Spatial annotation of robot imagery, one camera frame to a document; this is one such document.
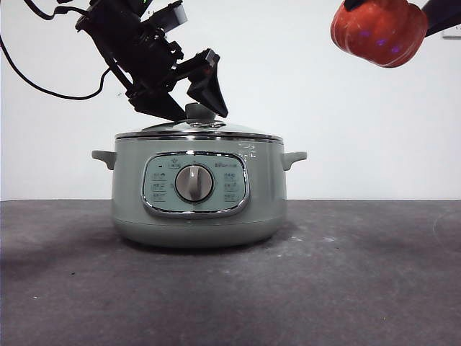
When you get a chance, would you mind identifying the glass lid with green knob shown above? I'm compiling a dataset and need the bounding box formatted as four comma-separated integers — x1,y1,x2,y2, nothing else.
115,102,281,141

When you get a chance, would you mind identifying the orange toy pumpkin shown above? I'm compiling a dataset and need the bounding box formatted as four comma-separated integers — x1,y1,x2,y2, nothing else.
330,0,429,68

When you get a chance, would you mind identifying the pale green electric pot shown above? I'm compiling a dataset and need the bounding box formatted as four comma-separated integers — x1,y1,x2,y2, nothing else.
91,138,308,249

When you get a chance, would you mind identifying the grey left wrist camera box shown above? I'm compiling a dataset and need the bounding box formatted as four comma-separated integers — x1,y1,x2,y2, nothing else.
143,1,188,35

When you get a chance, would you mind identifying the black cable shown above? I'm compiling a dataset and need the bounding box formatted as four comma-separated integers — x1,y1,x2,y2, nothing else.
0,34,111,100
23,0,91,19

